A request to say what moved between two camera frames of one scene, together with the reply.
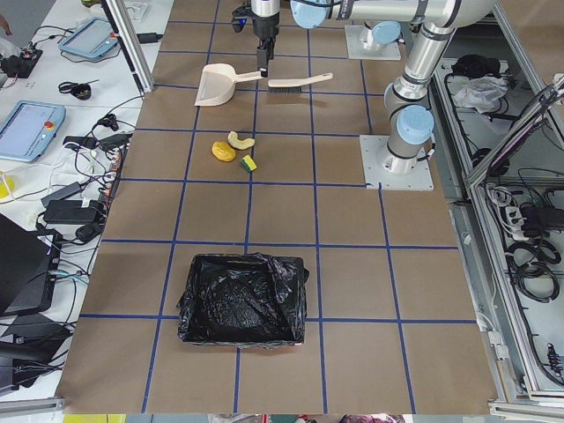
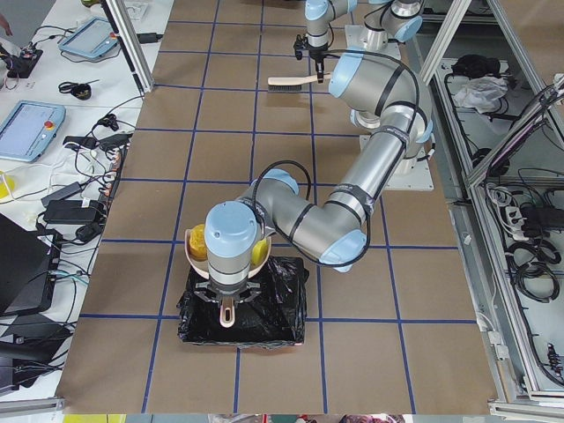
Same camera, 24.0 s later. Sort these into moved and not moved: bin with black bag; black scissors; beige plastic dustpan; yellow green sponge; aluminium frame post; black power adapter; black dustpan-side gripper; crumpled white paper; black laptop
Moved: beige plastic dustpan; black dustpan-side gripper; yellow green sponge
Not moved: black scissors; aluminium frame post; crumpled white paper; bin with black bag; black laptop; black power adapter
